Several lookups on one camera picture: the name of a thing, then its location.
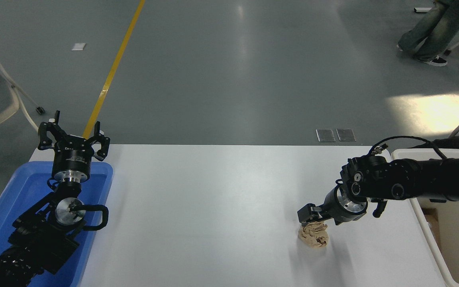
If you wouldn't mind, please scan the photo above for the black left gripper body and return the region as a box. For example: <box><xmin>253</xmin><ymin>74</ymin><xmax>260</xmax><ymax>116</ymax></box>
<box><xmin>51</xmin><ymin>136</ymin><xmax>95</xmax><ymax>174</ymax></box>

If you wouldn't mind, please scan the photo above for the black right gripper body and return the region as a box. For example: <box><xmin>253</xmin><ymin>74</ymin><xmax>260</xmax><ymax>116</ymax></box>
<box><xmin>324</xmin><ymin>189</ymin><xmax>344</xmax><ymax>227</ymax></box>

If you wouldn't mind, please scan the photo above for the tan paper ball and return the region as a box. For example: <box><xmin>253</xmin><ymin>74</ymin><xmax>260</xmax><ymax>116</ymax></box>
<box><xmin>298</xmin><ymin>222</ymin><xmax>329</xmax><ymax>248</ymax></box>

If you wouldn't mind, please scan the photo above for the blue plastic tray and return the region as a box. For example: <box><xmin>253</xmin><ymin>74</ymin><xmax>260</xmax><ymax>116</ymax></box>
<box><xmin>0</xmin><ymin>161</ymin><xmax>114</xmax><ymax>287</ymax></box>

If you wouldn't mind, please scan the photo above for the large pale bin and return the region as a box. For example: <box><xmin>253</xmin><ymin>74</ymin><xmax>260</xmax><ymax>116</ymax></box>
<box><xmin>390</xmin><ymin>148</ymin><xmax>459</xmax><ymax>287</ymax></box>

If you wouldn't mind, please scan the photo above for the person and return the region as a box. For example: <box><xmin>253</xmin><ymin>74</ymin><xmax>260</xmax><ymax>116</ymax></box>
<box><xmin>397</xmin><ymin>0</ymin><xmax>459</xmax><ymax>67</ymax></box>

